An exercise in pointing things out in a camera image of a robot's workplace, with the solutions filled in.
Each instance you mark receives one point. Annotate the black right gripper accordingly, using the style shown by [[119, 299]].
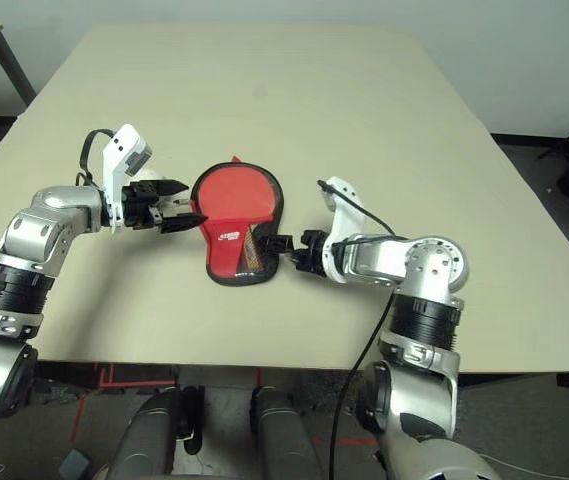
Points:
[[314, 252]]

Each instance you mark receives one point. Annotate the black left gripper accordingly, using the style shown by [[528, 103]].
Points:
[[139, 207]]

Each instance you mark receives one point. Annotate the red black paddle case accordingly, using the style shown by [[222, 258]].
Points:
[[224, 250]]

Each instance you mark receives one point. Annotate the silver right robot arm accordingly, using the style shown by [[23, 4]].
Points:
[[429, 270]]

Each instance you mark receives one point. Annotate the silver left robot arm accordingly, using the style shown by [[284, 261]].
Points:
[[34, 235]]

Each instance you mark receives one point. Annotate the grey robot right leg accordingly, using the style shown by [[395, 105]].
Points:
[[279, 435]]

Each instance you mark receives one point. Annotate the grey robot leg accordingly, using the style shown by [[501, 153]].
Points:
[[279, 435], [146, 435]]

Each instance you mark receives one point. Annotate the grey robot left leg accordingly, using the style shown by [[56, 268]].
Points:
[[146, 435]]

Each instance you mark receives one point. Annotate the grey foot pedal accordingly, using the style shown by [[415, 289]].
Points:
[[73, 464]]

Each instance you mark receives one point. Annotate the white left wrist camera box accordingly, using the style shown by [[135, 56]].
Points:
[[121, 155]]

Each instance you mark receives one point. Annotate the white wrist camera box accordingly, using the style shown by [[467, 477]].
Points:
[[121, 155], [346, 210]]

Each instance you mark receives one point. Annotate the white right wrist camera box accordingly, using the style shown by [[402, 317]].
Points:
[[346, 210]]

